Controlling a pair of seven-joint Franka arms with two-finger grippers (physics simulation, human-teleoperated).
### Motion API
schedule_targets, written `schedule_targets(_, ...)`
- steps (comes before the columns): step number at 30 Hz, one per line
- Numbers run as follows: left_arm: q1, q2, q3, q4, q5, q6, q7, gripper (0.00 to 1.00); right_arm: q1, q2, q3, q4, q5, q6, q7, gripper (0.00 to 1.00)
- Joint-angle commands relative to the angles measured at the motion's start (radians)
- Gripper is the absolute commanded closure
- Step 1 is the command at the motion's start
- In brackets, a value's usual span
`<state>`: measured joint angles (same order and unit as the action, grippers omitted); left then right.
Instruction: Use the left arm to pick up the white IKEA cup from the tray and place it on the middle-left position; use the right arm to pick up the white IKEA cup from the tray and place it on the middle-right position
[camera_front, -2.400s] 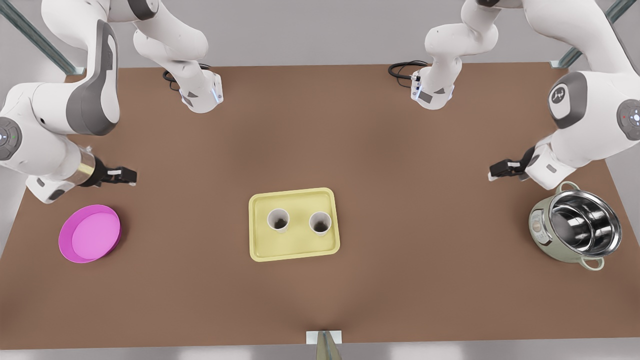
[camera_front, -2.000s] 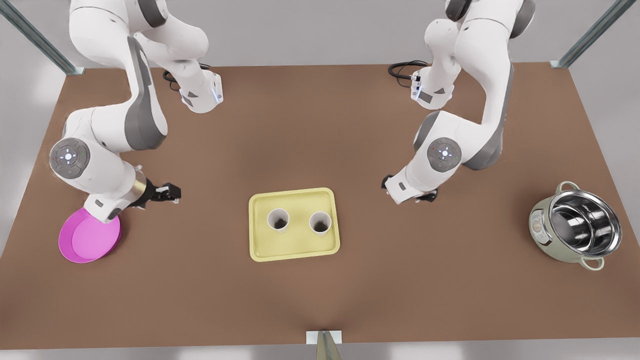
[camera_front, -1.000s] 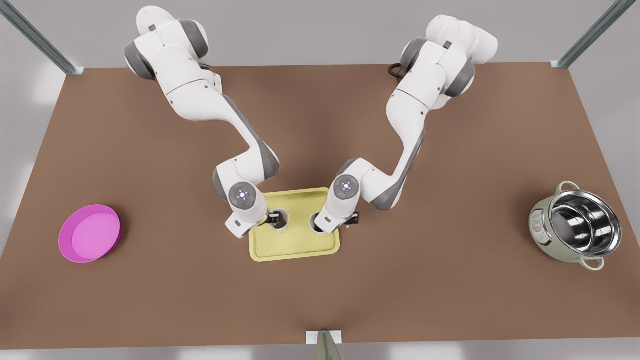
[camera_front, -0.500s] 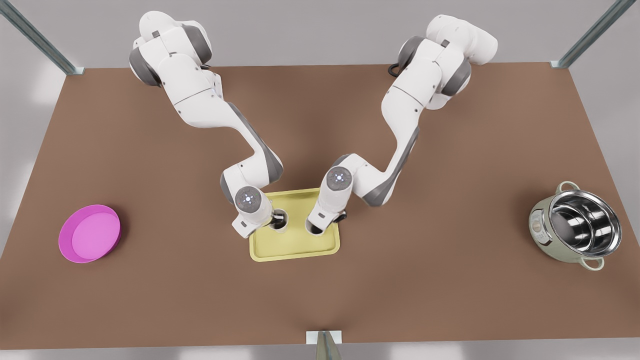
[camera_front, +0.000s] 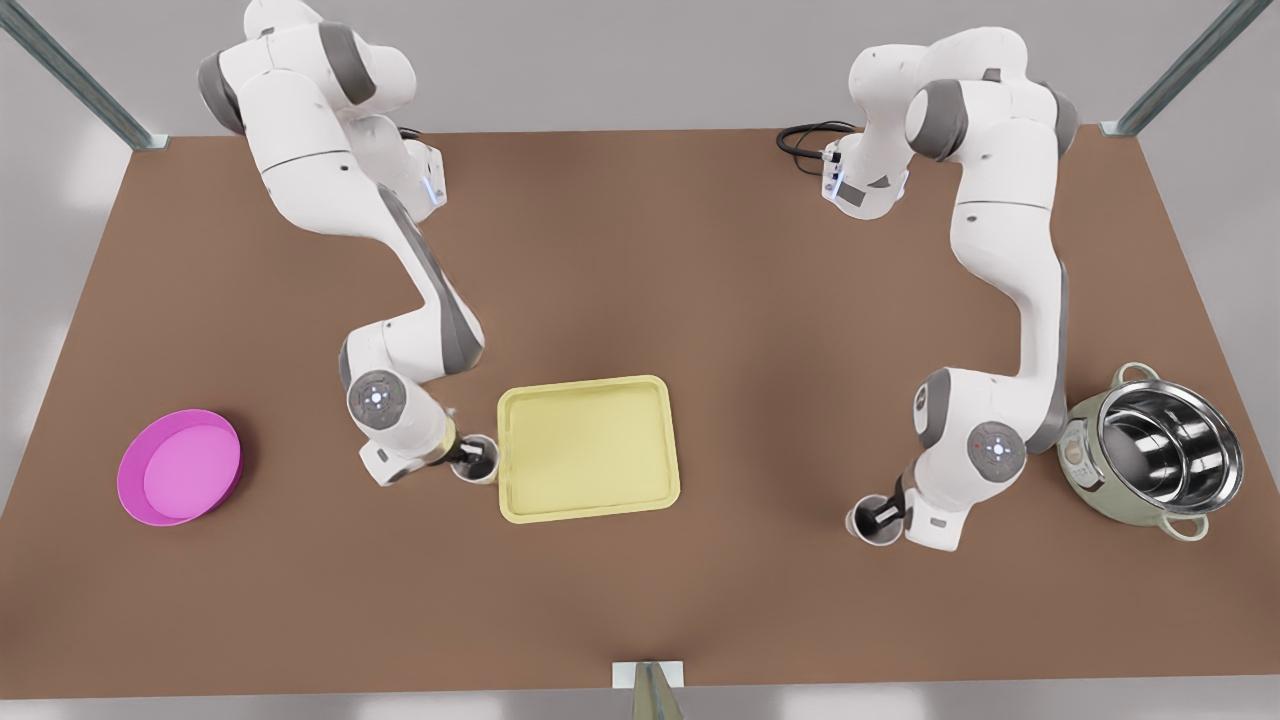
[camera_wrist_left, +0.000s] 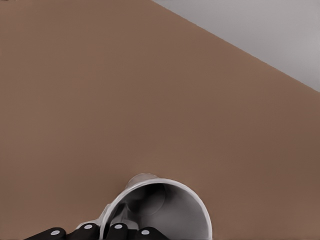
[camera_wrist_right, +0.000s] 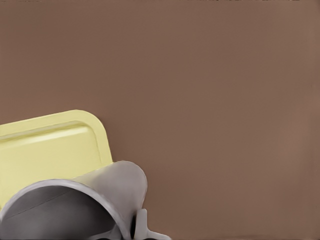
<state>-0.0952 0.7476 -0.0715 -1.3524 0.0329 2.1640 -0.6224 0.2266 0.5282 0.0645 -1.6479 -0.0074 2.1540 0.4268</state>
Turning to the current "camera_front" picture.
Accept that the pale yellow rectangular tray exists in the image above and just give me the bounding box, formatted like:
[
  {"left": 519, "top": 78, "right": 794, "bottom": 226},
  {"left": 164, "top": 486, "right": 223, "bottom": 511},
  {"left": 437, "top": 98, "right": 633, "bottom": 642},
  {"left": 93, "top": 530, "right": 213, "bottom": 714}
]
[{"left": 497, "top": 375, "right": 682, "bottom": 525}]

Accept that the silver frame post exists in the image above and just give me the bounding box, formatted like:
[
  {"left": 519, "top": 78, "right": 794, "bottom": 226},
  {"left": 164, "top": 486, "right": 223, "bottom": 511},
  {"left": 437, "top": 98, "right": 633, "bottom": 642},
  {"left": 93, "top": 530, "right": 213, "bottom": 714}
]
[
  {"left": 0, "top": 0, "right": 170, "bottom": 152},
  {"left": 1100, "top": 0, "right": 1280, "bottom": 138},
  {"left": 613, "top": 660, "right": 687, "bottom": 720}
]

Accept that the pink round plate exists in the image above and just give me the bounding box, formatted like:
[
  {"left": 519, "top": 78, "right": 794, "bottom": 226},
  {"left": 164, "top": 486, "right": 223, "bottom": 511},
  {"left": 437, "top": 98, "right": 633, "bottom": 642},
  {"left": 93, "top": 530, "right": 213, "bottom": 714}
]
[{"left": 117, "top": 408, "right": 244, "bottom": 527}]

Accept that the white IKEA cup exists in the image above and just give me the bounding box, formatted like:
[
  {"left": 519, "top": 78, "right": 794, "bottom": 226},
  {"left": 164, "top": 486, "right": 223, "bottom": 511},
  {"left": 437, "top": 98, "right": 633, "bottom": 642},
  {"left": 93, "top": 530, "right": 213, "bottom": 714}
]
[
  {"left": 449, "top": 433, "right": 500, "bottom": 486},
  {"left": 845, "top": 493, "right": 907, "bottom": 547}
]

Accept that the steel pot with green handles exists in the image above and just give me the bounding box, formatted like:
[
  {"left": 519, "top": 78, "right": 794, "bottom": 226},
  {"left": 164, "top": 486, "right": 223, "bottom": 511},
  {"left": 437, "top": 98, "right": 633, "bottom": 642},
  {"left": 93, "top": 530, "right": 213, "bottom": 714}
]
[{"left": 1057, "top": 362, "right": 1244, "bottom": 542}]

